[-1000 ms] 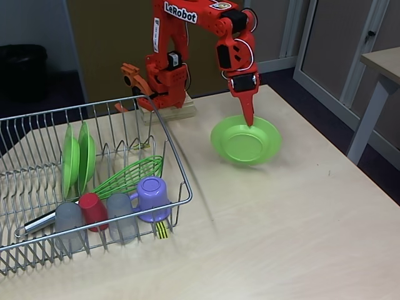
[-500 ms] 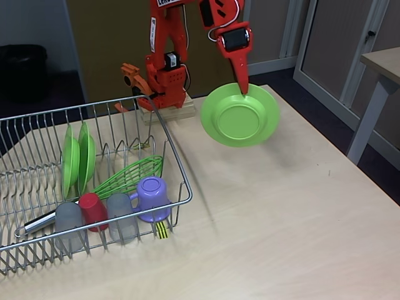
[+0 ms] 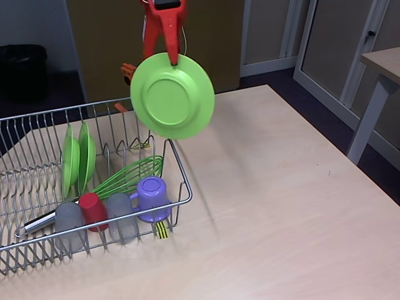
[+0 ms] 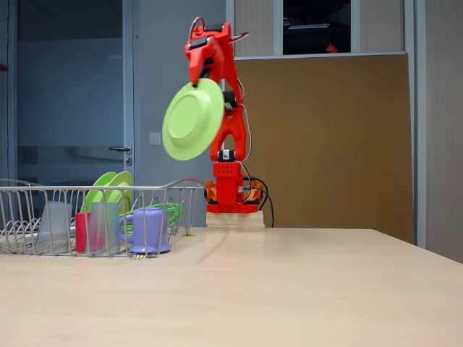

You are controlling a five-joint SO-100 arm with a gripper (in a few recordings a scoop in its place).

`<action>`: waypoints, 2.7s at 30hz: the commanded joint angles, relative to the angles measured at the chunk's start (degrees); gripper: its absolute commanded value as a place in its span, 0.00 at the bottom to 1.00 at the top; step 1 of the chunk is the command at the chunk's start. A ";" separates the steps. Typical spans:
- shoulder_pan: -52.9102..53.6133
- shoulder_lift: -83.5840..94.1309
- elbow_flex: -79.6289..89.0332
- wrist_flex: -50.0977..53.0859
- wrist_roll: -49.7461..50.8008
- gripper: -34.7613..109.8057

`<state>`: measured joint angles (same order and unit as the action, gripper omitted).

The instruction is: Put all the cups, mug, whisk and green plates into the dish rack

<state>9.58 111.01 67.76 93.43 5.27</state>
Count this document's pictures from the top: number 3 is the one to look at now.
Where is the green plastic plate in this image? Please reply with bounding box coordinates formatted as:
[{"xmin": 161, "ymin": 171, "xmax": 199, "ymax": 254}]
[
  {"xmin": 61, "ymin": 124, "xmax": 81, "ymax": 198},
  {"xmin": 77, "ymin": 122, "xmax": 97, "ymax": 194},
  {"xmin": 129, "ymin": 52, "xmax": 216, "ymax": 140}
]

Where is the yellow black striped tape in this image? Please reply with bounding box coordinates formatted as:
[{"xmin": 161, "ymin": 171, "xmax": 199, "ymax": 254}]
[{"xmin": 155, "ymin": 221, "xmax": 170, "ymax": 241}]

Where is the green whisk with metal handle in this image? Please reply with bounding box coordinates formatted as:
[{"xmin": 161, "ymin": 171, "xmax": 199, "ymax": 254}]
[{"xmin": 14, "ymin": 155, "xmax": 164, "ymax": 238}]

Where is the metal wire dish rack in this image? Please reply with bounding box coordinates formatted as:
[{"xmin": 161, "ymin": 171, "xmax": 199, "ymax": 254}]
[{"xmin": 0, "ymin": 93, "xmax": 193, "ymax": 276}]

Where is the black trash bin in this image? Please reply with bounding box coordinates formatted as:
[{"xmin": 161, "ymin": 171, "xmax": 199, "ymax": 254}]
[{"xmin": 0, "ymin": 44, "xmax": 48, "ymax": 103}]

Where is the grey sliding door cabinet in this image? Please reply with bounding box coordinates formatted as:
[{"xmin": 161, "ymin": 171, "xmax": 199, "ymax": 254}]
[{"xmin": 292, "ymin": 0, "xmax": 400, "ymax": 148}]

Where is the purple plastic mug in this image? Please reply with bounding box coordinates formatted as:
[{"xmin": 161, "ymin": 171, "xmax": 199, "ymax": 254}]
[{"xmin": 129, "ymin": 176, "xmax": 172, "ymax": 223}]

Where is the brown partition board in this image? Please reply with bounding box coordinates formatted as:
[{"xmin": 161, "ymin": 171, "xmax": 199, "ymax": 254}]
[{"xmin": 66, "ymin": 0, "xmax": 244, "ymax": 99}]

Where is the red plastic cup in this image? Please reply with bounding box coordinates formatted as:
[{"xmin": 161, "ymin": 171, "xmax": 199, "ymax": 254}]
[{"xmin": 77, "ymin": 192, "xmax": 109, "ymax": 232}]

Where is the beige side table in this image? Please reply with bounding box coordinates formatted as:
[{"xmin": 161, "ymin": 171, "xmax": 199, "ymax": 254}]
[{"xmin": 346, "ymin": 46, "xmax": 400, "ymax": 165}]

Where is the grey translucent plastic cup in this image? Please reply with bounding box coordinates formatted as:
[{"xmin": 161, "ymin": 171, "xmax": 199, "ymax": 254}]
[
  {"xmin": 106, "ymin": 192, "xmax": 139, "ymax": 245},
  {"xmin": 53, "ymin": 202, "xmax": 85, "ymax": 253}
]

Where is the orange clamp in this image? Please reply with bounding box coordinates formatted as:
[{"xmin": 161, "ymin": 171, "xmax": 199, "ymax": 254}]
[{"xmin": 114, "ymin": 62, "xmax": 138, "ymax": 113}]

